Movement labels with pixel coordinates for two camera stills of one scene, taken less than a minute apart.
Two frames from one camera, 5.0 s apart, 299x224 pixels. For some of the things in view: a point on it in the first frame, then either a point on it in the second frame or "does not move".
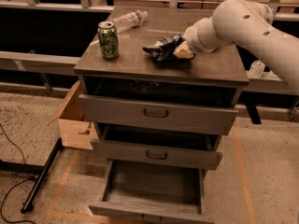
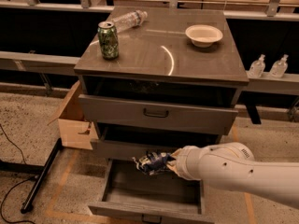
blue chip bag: [163, 49] -> [151, 161]
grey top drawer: [159, 115] does not move
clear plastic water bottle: [126, 21] does not move
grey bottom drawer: [151, 196] does not move
